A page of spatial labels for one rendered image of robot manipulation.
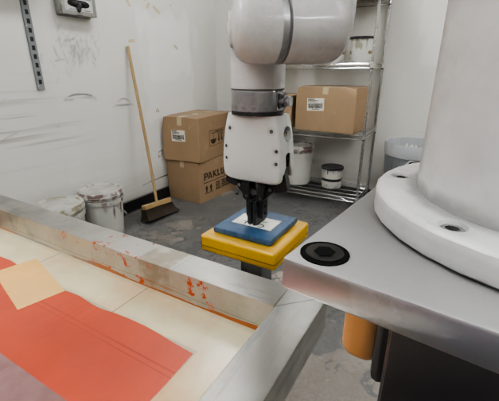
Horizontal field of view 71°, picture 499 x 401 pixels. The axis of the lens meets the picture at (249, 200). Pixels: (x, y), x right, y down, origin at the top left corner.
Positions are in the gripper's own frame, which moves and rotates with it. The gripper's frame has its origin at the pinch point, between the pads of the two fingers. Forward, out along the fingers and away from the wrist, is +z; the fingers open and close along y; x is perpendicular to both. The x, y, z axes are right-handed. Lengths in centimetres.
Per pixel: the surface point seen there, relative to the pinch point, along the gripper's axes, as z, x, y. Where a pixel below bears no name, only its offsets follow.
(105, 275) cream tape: 2.9, 21.9, 9.1
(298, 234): 3.5, -2.0, -6.5
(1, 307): 2.9, 31.6, 13.5
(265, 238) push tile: 2.0, 4.5, -4.0
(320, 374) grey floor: 98, -67, 6
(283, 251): 3.8, 3.6, -6.5
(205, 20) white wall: -67, -275, 212
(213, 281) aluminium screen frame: -0.7, 20.5, -6.3
